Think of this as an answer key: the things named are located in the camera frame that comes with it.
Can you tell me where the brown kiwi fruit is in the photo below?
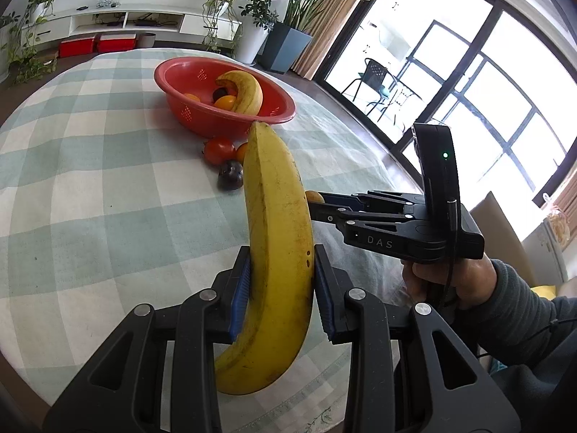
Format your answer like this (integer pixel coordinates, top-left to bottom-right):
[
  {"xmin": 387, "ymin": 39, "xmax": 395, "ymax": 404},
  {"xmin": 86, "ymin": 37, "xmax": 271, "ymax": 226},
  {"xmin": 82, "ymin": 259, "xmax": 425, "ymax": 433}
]
[{"xmin": 305, "ymin": 191, "xmax": 325, "ymax": 204}]

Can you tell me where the yellow banana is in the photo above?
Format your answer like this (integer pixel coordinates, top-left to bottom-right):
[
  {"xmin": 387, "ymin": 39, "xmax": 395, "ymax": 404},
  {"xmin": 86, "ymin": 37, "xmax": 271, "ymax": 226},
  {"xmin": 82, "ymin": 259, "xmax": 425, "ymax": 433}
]
[
  {"xmin": 215, "ymin": 69, "xmax": 263, "ymax": 115},
  {"xmin": 215, "ymin": 122, "xmax": 314, "ymax": 395}
]

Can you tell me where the dark purple plum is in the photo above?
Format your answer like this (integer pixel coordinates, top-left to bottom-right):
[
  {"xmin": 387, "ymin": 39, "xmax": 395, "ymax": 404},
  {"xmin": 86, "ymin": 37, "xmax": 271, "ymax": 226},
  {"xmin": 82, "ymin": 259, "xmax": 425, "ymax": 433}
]
[{"xmin": 212, "ymin": 87, "xmax": 229, "ymax": 103}]

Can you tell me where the grey sleeved right forearm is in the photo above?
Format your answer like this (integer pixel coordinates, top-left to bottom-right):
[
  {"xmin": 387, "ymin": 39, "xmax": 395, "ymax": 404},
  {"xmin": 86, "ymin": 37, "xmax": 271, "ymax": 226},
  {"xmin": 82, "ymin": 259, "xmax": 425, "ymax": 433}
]
[{"xmin": 455, "ymin": 259, "xmax": 576, "ymax": 368}]

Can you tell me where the person's right hand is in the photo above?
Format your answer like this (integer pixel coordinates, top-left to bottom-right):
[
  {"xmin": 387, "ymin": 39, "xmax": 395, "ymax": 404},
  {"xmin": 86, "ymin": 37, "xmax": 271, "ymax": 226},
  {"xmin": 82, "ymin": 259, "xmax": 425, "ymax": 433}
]
[{"xmin": 402, "ymin": 254, "xmax": 497, "ymax": 309}]

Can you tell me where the small hidden orange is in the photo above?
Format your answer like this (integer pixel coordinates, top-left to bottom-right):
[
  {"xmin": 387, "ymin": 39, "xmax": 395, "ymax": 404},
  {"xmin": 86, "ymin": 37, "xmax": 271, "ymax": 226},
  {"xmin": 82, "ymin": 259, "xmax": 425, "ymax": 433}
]
[{"xmin": 236, "ymin": 143, "xmax": 248, "ymax": 164}]

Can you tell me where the red tomato behind bananas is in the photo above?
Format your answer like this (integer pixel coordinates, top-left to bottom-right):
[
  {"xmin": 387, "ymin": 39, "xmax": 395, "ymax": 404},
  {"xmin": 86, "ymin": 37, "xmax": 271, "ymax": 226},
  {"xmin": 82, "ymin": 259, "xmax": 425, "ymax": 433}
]
[{"xmin": 202, "ymin": 138, "xmax": 237, "ymax": 166}]

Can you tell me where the black balcony chair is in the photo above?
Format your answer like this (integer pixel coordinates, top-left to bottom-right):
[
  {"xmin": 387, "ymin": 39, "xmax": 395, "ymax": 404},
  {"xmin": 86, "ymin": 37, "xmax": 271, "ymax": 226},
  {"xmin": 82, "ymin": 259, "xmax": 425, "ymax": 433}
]
[{"xmin": 339, "ymin": 57, "xmax": 423, "ymax": 127}]

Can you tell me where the large leaf plant blue pot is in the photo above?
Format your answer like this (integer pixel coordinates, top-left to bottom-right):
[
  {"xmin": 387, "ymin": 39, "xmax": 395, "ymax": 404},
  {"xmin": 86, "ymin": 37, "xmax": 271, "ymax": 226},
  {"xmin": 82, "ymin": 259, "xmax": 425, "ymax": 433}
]
[{"xmin": 260, "ymin": 0, "xmax": 368, "ymax": 73}]

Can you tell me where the beige curtain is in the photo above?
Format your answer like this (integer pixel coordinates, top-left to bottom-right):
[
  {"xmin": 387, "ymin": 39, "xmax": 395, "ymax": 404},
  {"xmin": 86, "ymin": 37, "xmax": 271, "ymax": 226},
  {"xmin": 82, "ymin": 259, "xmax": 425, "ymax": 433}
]
[{"xmin": 291, "ymin": 0, "xmax": 359, "ymax": 80}]

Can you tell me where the red plastic colander bowl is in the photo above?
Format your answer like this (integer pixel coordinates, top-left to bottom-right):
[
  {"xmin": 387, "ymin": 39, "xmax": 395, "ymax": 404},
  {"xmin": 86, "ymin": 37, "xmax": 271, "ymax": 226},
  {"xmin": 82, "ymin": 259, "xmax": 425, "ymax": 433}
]
[{"xmin": 154, "ymin": 56, "xmax": 296, "ymax": 140}]

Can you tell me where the bushy plant white pot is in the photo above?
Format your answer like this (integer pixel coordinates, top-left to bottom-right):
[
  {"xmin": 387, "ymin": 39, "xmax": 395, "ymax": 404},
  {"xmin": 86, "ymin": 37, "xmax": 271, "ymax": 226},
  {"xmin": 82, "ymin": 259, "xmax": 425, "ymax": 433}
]
[{"xmin": 234, "ymin": 0, "xmax": 279, "ymax": 66}]

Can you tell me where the trailing pothos plant right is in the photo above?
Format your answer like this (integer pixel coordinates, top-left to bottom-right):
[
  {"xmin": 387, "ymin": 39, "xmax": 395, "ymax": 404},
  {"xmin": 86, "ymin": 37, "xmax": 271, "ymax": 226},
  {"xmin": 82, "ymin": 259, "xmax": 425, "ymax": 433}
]
[{"xmin": 202, "ymin": 0, "xmax": 239, "ymax": 53}]

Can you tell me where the trailing pothos plant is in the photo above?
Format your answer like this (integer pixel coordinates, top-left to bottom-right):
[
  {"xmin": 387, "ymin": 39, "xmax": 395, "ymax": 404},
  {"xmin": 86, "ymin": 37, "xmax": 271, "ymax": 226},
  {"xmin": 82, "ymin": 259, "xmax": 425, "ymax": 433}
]
[
  {"xmin": 1, "ymin": 0, "xmax": 58, "ymax": 84},
  {"xmin": 202, "ymin": 0, "xmax": 239, "ymax": 53}
]

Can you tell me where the small grey pot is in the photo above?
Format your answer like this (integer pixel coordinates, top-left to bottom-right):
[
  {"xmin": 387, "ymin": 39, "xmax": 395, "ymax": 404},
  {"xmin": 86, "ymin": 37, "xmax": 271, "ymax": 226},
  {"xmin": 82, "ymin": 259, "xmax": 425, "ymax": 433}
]
[{"xmin": 136, "ymin": 32, "xmax": 157, "ymax": 49}]

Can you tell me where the right red storage box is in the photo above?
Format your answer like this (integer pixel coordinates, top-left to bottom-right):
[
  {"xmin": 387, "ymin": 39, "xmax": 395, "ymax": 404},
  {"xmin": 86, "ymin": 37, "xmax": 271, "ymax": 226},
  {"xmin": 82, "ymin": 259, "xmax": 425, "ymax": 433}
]
[{"xmin": 97, "ymin": 33, "xmax": 137, "ymax": 54}]

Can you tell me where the red storage box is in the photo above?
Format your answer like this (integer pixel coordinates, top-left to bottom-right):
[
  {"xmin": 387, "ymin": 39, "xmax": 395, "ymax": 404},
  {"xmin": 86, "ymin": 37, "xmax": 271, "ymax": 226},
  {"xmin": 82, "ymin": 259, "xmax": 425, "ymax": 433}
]
[
  {"xmin": 59, "ymin": 36, "xmax": 96, "ymax": 58},
  {"xmin": 97, "ymin": 33, "xmax": 137, "ymax": 54}
]

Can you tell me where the left red storage box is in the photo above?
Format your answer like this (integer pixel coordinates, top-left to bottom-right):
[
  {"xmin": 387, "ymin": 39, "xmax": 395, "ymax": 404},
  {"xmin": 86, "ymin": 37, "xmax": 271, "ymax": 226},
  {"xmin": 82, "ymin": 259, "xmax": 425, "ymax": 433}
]
[{"xmin": 59, "ymin": 36, "xmax": 96, "ymax": 58}]

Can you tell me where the trailing pothos plant left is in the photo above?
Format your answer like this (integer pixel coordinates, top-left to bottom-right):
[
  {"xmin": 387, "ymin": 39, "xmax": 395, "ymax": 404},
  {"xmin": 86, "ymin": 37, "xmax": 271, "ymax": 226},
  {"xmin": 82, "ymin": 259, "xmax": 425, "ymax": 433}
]
[{"xmin": 1, "ymin": 0, "xmax": 58, "ymax": 84}]

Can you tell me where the white tv console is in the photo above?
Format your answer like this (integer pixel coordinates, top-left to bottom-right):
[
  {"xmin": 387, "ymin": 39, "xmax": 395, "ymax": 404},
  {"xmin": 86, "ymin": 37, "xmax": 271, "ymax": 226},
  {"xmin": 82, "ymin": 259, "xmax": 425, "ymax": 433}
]
[{"xmin": 19, "ymin": 5, "xmax": 243, "ymax": 48}]

